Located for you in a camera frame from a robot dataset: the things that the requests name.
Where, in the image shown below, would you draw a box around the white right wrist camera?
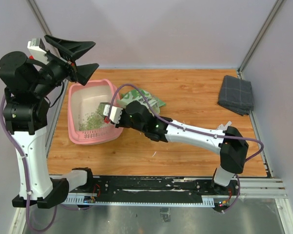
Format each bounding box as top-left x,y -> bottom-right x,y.
107,106 -> 123,124

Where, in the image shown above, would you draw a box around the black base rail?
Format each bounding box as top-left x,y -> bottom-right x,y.
66,175 -> 234,202

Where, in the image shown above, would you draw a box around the grey metal scoop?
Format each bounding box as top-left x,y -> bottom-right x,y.
98,102 -> 111,117

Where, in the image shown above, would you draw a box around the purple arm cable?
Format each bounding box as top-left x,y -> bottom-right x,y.
107,83 -> 264,213
0,94 -> 93,232

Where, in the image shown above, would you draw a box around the green cat litter bag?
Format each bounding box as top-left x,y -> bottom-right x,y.
117,89 -> 166,115

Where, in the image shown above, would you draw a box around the white plastic bag clip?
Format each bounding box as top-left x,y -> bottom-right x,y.
216,121 -> 232,133

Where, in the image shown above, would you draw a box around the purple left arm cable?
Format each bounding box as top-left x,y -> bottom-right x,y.
0,94 -> 93,232

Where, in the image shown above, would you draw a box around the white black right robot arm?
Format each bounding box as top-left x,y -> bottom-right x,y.
110,101 -> 249,195

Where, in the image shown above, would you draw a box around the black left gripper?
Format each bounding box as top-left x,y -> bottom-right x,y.
31,35 -> 99,97

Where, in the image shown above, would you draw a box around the pink litter box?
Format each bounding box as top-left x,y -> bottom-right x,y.
67,79 -> 122,145

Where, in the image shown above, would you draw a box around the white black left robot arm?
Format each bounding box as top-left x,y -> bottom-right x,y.
0,35 -> 98,209

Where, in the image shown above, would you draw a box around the folded dark grey cloth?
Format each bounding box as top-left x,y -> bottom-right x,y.
217,76 -> 254,116

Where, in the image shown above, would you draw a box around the green cat litter pellets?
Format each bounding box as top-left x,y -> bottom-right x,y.
78,107 -> 105,131

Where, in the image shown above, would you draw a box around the grey slotted cable duct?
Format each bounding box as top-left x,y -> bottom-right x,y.
62,194 -> 215,208

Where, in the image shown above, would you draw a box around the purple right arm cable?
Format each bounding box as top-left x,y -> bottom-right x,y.
107,83 -> 264,213

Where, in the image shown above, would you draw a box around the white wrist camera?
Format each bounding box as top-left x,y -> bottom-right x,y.
107,106 -> 123,124
27,38 -> 49,64

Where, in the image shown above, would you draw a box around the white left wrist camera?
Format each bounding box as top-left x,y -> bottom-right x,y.
27,38 -> 49,64

